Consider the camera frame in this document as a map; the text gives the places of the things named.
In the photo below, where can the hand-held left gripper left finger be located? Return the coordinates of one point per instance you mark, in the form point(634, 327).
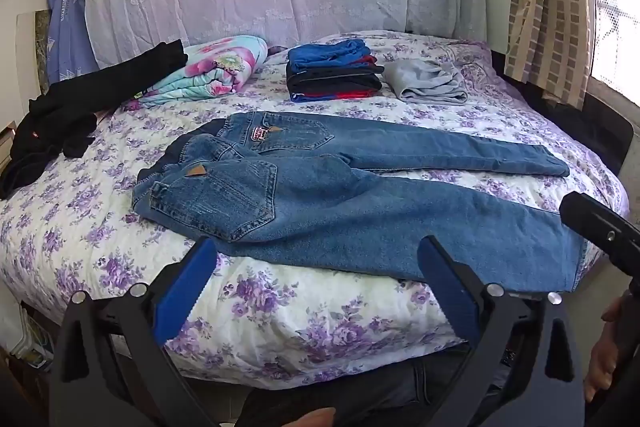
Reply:
point(185, 292)

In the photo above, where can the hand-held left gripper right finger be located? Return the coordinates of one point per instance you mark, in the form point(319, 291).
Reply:
point(447, 292)

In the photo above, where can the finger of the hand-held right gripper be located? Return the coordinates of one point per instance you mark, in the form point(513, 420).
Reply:
point(600, 227)

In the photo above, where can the blue denim jeans pants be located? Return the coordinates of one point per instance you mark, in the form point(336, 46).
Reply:
point(325, 217)

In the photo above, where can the person's right hand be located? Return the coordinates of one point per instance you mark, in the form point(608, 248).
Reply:
point(602, 357)

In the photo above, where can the person's left hand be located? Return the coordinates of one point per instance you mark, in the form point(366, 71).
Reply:
point(312, 418)

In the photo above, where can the person's dark trousers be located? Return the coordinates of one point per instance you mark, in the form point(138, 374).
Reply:
point(375, 392)

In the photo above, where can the purple floral bedspread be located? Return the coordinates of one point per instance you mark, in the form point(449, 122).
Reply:
point(125, 147)

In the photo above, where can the pile of papers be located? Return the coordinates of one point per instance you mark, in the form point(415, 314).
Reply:
point(30, 337)

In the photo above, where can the grey garment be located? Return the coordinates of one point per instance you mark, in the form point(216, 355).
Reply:
point(425, 79)

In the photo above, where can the window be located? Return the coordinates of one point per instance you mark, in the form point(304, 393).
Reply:
point(615, 7)

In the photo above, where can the red folded garment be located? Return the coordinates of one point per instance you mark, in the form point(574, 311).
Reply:
point(345, 95)

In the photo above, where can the pink floral folded blanket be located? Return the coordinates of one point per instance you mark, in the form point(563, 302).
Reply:
point(210, 67)

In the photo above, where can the beige striped curtain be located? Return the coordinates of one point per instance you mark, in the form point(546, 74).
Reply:
point(545, 7)

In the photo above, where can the black folded garment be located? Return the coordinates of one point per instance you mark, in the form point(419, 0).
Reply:
point(330, 79)

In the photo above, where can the blue folded garment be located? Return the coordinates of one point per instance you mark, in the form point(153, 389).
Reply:
point(320, 54)

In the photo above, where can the pale leaning panel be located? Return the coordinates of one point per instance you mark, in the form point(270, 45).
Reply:
point(35, 57)

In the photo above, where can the blue patterned cloth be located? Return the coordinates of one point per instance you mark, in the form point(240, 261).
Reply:
point(67, 27)

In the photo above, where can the dark bed frame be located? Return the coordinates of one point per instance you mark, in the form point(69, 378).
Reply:
point(600, 127)

